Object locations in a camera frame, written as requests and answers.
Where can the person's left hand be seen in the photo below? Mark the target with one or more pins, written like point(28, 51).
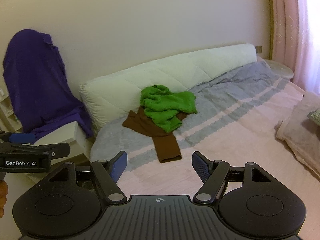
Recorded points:
point(3, 196)

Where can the beige folded blanket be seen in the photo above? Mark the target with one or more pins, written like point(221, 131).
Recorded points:
point(301, 134)

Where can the round white side table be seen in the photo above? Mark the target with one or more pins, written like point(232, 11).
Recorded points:
point(280, 69)

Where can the green knitted sweater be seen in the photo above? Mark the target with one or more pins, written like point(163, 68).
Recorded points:
point(162, 106)

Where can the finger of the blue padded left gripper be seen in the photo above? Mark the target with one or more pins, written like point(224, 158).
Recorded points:
point(22, 138)

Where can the brown garment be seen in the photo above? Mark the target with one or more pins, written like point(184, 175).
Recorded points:
point(166, 145)

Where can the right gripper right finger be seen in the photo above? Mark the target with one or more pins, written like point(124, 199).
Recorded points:
point(213, 174)

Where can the white quilted bolster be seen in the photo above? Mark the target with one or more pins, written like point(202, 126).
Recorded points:
point(112, 96)

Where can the purple shirt on chair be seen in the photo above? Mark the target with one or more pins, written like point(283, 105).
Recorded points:
point(35, 76)

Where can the white shelf unit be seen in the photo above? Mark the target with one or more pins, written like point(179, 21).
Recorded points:
point(19, 183)

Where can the green checked cushion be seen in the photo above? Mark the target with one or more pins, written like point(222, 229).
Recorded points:
point(314, 116)

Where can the wall power socket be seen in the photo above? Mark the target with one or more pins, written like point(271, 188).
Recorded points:
point(259, 49)

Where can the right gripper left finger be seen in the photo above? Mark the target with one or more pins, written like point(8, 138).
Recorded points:
point(105, 177)

